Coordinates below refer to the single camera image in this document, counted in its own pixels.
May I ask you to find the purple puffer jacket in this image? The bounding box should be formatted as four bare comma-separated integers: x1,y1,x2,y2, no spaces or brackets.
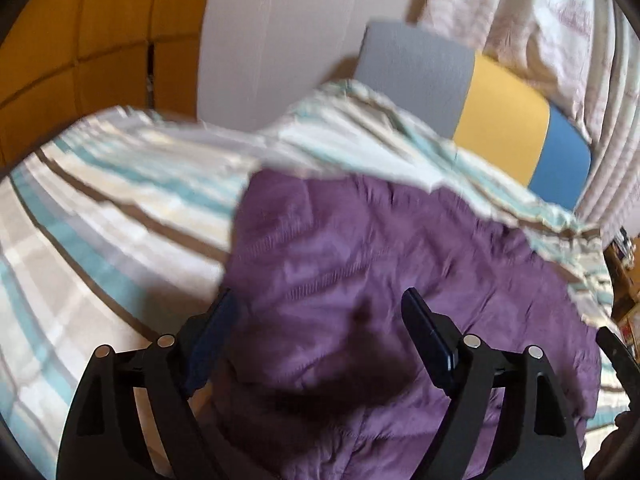
203,170,601,479

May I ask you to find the wooden bedside desk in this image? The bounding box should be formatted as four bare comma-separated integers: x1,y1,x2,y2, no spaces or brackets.
604,228,639,359

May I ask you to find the striped bed duvet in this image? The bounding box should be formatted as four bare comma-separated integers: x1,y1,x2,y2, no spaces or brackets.
1,81,628,479

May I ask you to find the grey yellow blue headboard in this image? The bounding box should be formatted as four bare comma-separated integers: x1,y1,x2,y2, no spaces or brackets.
355,21,591,210

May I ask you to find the white patterned curtain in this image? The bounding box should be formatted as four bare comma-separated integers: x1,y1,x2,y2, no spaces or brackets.
420,0,639,243

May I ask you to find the brown wooden wardrobe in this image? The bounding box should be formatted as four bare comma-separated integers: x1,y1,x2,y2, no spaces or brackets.
1,0,207,168

